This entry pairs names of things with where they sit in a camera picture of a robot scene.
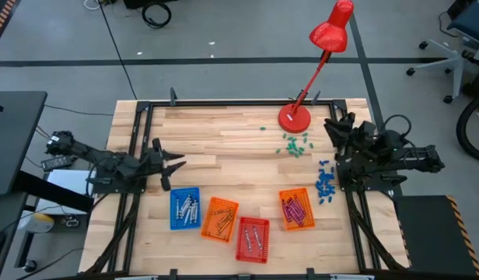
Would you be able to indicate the black hazard-striped platform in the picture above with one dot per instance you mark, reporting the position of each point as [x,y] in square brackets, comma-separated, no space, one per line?
[430,233]

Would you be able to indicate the black side desk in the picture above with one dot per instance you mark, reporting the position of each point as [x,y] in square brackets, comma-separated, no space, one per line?
[14,136]

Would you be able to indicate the blue plastic basket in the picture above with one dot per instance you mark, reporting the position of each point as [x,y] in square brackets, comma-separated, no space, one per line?
[173,225]

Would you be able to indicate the orange black vacuum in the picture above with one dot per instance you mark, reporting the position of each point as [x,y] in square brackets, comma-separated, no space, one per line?
[478,83]

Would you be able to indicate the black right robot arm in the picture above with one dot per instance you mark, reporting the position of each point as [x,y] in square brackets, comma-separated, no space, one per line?
[403,155]

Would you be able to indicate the black box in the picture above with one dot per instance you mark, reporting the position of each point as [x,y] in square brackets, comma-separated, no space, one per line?
[146,3]

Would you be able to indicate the office chair blue seat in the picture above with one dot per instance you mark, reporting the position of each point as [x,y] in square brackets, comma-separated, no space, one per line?
[457,58]

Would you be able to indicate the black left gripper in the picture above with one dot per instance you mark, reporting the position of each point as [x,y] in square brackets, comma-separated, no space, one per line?
[154,163]

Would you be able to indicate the red desk lamp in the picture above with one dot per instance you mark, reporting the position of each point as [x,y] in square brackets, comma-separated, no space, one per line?
[294,118]

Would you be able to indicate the yellow white object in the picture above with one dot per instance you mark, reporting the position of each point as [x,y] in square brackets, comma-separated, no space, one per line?
[37,222]

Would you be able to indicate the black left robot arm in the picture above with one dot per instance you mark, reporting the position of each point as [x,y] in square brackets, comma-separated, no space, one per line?
[99,159]

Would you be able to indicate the red plastic basket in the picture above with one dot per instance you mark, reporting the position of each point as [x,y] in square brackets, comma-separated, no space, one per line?
[241,254]

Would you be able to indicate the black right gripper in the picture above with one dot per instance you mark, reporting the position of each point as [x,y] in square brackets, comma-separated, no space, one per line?
[362,136]

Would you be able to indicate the orange plastic basket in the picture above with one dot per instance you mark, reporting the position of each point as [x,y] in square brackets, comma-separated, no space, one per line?
[308,221]
[207,230]

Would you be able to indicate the black power adapter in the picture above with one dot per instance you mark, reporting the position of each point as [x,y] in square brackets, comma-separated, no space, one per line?
[56,162]

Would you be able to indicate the pink marker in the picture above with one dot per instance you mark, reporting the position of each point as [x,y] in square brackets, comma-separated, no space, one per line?
[290,202]

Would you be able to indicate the hazard-striped floor mat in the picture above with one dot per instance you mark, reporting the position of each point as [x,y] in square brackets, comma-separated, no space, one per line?
[0,19]

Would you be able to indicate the orange crayon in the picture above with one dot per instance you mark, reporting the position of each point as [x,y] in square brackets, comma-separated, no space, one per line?
[221,229]
[216,234]
[222,212]
[226,224]
[224,219]

